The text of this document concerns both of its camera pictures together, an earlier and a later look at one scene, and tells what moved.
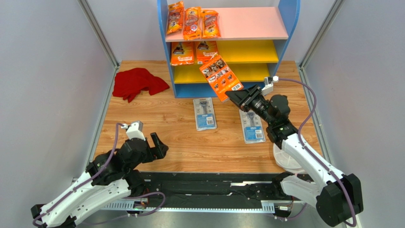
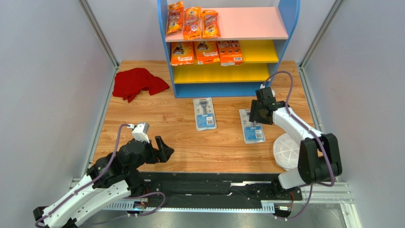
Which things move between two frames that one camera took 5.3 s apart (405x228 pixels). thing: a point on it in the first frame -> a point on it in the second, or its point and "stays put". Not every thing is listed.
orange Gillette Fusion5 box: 207,51 stays put
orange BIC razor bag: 192,29 stays put
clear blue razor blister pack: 252,127 stays put
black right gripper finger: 252,90 -> 252,115
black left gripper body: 150,154 stays put
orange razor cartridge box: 221,78 -> 230,53
